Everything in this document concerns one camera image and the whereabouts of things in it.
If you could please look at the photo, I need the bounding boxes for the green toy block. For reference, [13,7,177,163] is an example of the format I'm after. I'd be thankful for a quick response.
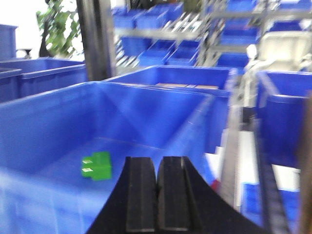
[81,151,112,181]

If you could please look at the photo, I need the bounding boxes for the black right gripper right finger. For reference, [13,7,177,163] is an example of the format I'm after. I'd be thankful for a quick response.
[157,156,266,234]

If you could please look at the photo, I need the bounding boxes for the blue bin far left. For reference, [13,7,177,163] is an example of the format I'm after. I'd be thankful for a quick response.
[0,58,88,102]

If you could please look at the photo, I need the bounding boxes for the large blue plastic bin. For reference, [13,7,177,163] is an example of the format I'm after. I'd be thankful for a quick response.
[0,81,214,234]

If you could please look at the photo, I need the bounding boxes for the green leafy plant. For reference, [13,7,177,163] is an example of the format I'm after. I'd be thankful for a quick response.
[36,0,80,58]

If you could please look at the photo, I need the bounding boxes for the black cable chain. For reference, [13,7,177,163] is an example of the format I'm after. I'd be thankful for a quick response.
[253,117,291,234]

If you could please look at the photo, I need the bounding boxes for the metal shelf with blue bins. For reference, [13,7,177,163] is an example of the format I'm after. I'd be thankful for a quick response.
[112,0,312,72]

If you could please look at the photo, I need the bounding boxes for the blue bin behind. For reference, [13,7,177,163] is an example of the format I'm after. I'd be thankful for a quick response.
[107,65,238,154]

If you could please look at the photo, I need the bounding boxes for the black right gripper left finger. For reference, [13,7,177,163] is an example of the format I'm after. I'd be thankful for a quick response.
[87,157,157,234]

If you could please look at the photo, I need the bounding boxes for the blue bin right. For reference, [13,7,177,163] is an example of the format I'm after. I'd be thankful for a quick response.
[256,71,312,168]

